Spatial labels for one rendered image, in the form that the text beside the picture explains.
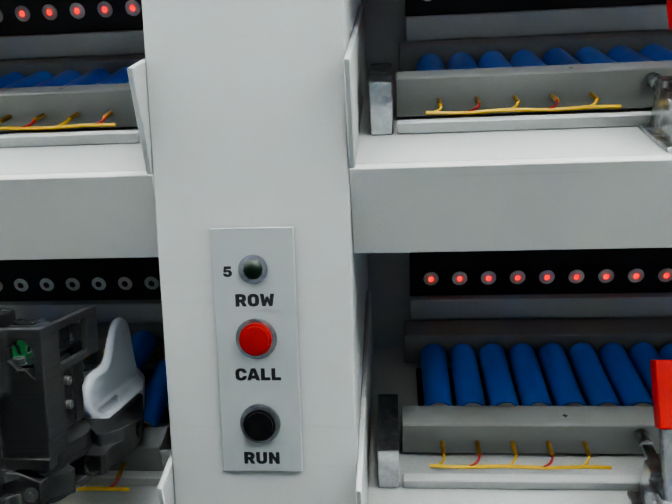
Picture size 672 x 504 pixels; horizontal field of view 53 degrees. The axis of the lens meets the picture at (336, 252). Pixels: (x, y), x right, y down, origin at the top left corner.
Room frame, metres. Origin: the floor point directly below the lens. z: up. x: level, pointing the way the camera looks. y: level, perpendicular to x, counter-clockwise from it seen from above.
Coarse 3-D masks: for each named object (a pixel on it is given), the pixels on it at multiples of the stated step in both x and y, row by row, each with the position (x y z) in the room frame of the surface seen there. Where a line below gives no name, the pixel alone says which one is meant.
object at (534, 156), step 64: (448, 0) 0.48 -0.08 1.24; (512, 0) 0.48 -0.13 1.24; (576, 0) 0.47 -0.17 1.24; (640, 0) 0.47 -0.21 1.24; (384, 64) 0.39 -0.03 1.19; (448, 64) 0.45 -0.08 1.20; (512, 64) 0.45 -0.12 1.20; (576, 64) 0.38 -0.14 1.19; (640, 64) 0.37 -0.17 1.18; (384, 128) 0.36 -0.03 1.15; (448, 128) 0.36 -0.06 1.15; (512, 128) 0.35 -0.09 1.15; (576, 128) 0.35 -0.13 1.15; (640, 128) 0.34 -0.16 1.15; (384, 192) 0.32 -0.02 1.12; (448, 192) 0.31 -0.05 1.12; (512, 192) 0.31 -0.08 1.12; (576, 192) 0.31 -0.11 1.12; (640, 192) 0.31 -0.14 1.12
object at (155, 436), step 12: (144, 432) 0.38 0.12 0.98; (156, 432) 0.38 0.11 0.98; (144, 444) 0.37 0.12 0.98; (156, 444) 0.37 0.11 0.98; (132, 456) 0.37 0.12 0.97; (144, 456) 0.37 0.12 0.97; (156, 456) 0.37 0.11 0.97; (120, 468) 0.37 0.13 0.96; (132, 468) 0.38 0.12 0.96; (144, 468) 0.38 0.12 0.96; (156, 468) 0.38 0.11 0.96
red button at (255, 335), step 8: (248, 328) 0.31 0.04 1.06; (256, 328) 0.31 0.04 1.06; (264, 328) 0.31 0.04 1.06; (240, 336) 0.31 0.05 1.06; (248, 336) 0.31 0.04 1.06; (256, 336) 0.31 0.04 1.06; (264, 336) 0.31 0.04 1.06; (240, 344) 0.31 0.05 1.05; (248, 344) 0.31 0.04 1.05; (256, 344) 0.31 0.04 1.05; (264, 344) 0.31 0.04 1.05; (248, 352) 0.31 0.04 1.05; (256, 352) 0.31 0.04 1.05; (264, 352) 0.31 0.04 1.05
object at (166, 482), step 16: (0, 304) 0.51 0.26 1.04; (16, 304) 0.51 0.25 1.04; (32, 304) 0.51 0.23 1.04; (48, 304) 0.50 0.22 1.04; (64, 304) 0.50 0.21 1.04; (80, 304) 0.50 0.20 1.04; (96, 304) 0.50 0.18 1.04; (112, 304) 0.50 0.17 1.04; (128, 304) 0.50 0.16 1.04; (144, 304) 0.50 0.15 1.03; (160, 304) 0.50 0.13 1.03; (32, 320) 0.51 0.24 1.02; (48, 320) 0.51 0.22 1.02; (112, 320) 0.50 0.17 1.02; (128, 320) 0.50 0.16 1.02; (144, 320) 0.50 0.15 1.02; (160, 320) 0.50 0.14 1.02; (144, 368) 0.48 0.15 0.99; (160, 448) 0.36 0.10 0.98; (160, 480) 0.31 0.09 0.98; (80, 496) 0.37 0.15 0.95; (96, 496) 0.37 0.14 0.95; (112, 496) 0.37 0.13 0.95; (128, 496) 0.37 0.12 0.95; (144, 496) 0.36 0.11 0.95; (160, 496) 0.31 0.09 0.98
